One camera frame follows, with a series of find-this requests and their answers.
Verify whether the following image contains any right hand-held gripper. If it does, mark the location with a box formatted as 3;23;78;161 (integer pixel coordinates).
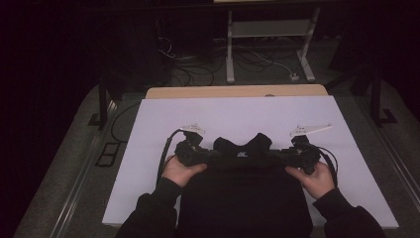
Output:
280;123;333;176

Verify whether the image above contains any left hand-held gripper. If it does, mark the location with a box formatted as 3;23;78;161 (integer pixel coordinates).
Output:
174;123;212;168

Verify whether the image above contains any black tank top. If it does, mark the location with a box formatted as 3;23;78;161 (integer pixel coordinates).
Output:
176;132;314;238

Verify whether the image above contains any person's left hand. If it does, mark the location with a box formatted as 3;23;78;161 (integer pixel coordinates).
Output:
161;155;208;188

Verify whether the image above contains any person's right hand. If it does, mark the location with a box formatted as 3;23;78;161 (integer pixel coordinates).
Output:
285;161;336;200

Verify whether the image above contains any white paper sheet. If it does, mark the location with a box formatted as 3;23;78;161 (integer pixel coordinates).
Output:
102;95;399;230

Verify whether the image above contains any black metal stand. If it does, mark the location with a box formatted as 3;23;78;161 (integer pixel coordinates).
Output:
325;65;399;127
88;72;124;131

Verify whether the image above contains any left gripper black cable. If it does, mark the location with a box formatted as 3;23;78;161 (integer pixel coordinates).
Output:
157;128;184;185

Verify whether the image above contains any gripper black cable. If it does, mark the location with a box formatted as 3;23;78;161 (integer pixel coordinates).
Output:
157;128;184;185
316;145;340;188

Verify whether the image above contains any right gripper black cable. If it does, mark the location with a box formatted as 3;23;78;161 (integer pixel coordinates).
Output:
316;145;340;188

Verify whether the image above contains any white plug with cable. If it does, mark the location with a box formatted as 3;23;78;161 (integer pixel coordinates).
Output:
252;51;300;82

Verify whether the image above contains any thin black floor cable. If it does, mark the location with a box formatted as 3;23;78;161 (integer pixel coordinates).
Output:
110;102;142;145

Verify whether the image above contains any tangle of black floor cables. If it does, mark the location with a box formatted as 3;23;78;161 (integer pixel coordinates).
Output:
157;36;229;87

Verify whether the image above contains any metal floor rail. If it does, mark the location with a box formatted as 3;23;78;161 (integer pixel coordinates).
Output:
49;98;117;238
356;95;420;212

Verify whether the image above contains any grey metal desk frame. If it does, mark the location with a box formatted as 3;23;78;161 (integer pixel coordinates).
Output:
213;0;322;84

